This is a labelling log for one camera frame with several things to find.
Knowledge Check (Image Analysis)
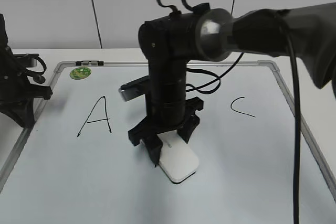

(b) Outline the black silver board hanger clip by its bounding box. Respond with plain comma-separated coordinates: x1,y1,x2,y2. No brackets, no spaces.
75,60,104,66

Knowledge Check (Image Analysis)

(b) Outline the white framed whiteboard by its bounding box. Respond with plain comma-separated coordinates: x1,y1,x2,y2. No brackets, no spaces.
0,60,336,224

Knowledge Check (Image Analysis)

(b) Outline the white whiteboard eraser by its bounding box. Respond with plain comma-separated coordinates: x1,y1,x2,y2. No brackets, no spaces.
136,131,200,184

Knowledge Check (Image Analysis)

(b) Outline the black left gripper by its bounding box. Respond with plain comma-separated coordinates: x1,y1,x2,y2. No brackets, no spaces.
1,77,53,128

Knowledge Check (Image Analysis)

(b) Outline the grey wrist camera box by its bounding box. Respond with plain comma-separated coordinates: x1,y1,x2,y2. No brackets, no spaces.
119,76,150,102

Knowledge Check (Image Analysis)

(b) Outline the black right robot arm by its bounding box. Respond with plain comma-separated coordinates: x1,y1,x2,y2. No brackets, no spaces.
120,3,335,164

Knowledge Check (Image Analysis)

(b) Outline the green round magnet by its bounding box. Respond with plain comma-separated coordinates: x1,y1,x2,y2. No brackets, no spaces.
69,67,91,80

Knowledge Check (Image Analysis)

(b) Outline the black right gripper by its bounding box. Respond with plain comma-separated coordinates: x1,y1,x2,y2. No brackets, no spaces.
128,97,204,167

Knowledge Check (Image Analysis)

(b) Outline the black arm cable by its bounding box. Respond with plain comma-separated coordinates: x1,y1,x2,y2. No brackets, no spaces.
155,0,301,224

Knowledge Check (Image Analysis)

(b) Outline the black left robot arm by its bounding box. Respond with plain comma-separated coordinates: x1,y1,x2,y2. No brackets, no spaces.
1,15,53,128

